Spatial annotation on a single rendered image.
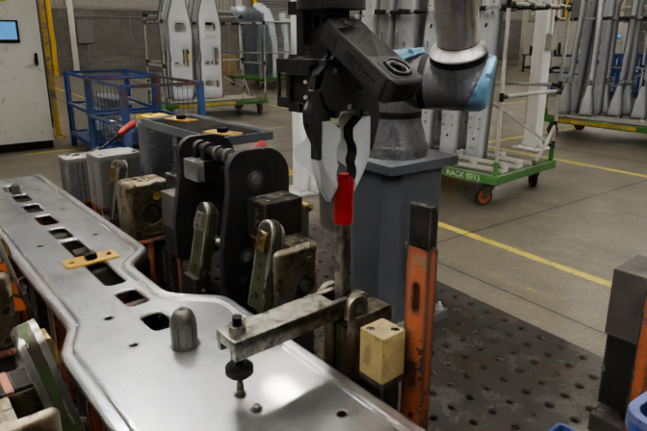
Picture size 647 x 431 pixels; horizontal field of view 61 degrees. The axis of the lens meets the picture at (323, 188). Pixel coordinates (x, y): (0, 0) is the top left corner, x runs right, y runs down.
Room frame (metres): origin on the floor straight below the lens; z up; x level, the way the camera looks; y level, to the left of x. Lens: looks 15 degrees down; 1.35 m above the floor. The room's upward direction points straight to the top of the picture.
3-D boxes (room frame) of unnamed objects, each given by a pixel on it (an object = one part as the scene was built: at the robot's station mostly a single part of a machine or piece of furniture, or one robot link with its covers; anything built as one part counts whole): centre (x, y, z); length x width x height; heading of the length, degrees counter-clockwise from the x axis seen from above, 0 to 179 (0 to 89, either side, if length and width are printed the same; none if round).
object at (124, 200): (1.07, 0.37, 0.89); 0.13 x 0.11 x 0.38; 130
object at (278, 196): (0.82, 0.07, 0.91); 0.07 x 0.05 x 0.42; 130
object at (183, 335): (0.59, 0.17, 1.02); 0.03 x 0.03 x 0.07
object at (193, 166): (0.91, 0.16, 0.94); 0.18 x 0.13 x 0.49; 40
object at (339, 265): (0.58, -0.02, 1.13); 0.04 x 0.02 x 0.16; 40
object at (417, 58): (1.23, -0.17, 1.27); 0.13 x 0.12 x 0.14; 65
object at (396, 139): (1.24, -0.16, 1.15); 0.15 x 0.15 x 0.10
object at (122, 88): (5.66, 1.83, 0.47); 1.20 x 0.80 x 0.95; 37
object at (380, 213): (1.24, -0.16, 0.90); 0.21 x 0.21 x 0.40; 36
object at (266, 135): (1.24, 0.27, 1.16); 0.37 x 0.14 x 0.02; 40
